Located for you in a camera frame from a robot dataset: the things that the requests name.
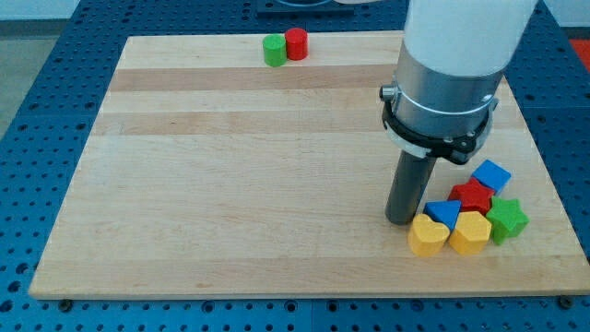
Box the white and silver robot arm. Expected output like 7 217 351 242
380 0 537 164

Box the red star block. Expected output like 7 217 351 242
447 178 495 215

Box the green star block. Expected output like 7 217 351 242
486 196 530 245

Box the wooden board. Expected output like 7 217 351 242
29 31 589 300

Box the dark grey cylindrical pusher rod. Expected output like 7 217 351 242
384 151 436 225

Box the green cylinder block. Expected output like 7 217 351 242
262 34 287 67

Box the red cylinder block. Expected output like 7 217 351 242
284 28 308 61

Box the yellow heart block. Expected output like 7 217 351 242
407 214 451 257

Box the blue triangle block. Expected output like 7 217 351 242
423 200 461 231

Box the yellow pentagon block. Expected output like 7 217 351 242
448 211 492 255

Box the blue cube block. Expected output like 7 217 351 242
471 160 512 196

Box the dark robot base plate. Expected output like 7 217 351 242
253 0 355 18

